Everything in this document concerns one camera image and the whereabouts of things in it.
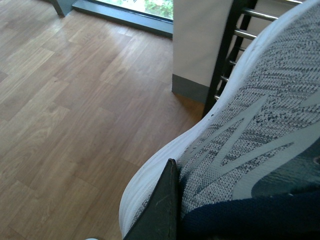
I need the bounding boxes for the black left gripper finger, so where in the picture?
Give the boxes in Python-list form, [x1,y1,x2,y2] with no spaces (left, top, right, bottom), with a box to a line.
[124,158,179,240]

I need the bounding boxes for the black metal shoe rack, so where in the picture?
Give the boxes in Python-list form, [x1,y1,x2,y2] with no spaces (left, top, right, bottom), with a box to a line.
[202,0,304,118]

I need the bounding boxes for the grey knit sneaker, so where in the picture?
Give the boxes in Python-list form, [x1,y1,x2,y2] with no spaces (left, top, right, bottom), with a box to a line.
[119,0,320,240]

